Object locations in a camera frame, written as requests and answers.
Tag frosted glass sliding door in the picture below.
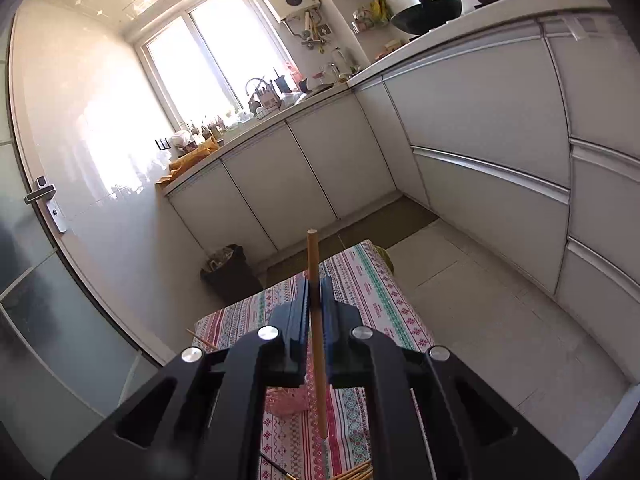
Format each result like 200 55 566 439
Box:
0 145 166 461

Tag white cabinets with drawers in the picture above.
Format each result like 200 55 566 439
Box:
347 7 640 341

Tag clear cabinet hook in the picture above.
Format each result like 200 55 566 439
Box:
562 14 601 41

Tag brown floor mat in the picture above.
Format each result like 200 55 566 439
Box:
265 197 438 286

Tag wire basket with bottles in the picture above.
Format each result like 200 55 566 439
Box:
245 77 283 118

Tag patterned striped tablecloth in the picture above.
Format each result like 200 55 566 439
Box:
192 239 441 480

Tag single light wooden chopstick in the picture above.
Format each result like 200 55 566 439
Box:
306 230 328 442

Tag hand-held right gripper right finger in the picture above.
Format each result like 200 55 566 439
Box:
320 275 581 480

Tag black wok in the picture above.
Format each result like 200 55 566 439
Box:
390 0 463 37

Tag kitchen window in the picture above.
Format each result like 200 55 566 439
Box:
135 0 296 133

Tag pink perforated utensil holder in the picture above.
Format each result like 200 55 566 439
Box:
264 386 313 418

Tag white cabinets with doors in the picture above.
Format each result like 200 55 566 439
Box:
160 87 401 261

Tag metal door handle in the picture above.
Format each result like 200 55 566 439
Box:
25 175 68 235

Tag water heater pipes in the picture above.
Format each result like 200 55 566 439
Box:
282 10 333 53

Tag brown trash bin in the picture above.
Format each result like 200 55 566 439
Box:
200 244 264 306

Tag thin black chopstick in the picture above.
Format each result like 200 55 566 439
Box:
259 452 296 479

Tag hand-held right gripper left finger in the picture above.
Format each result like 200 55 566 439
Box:
50 270 313 480

